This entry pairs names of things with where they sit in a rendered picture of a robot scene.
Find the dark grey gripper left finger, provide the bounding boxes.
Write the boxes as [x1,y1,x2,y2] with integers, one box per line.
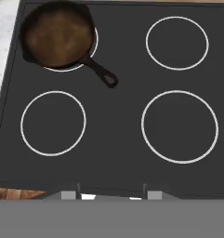
[45,182,82,201]

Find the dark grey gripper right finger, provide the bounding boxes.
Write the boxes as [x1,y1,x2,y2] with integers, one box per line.
[142,182,180,201]

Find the dark cast iron pan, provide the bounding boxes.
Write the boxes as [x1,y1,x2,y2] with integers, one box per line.
[20,0,119,89]

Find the black glass hob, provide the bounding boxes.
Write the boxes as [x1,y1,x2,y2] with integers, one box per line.
[0,0,224,201]

